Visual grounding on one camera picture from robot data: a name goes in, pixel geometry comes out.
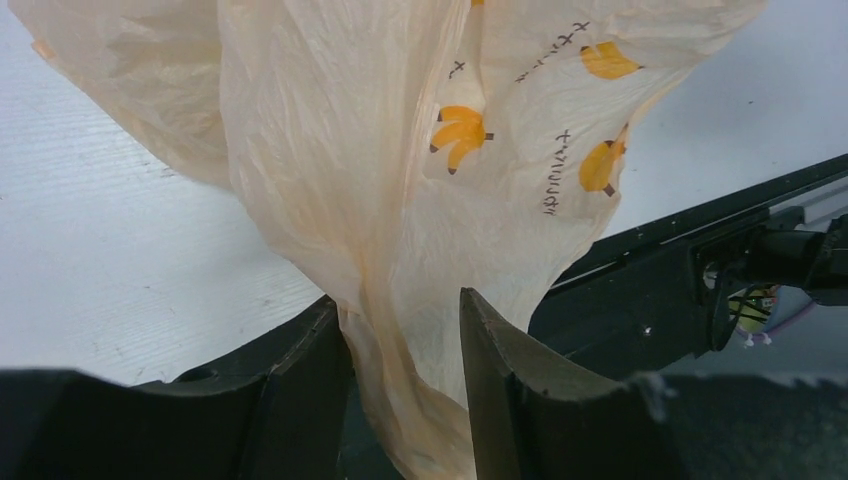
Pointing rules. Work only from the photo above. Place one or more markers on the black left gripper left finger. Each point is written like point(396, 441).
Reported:
point(271, 409)

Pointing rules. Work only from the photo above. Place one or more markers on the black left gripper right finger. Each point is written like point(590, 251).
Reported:
point(536, 415)

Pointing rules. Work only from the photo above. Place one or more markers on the orange translucent plastic bag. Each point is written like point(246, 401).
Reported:
point(396, 152)

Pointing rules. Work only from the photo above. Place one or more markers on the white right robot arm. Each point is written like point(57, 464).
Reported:
point(815, 262)

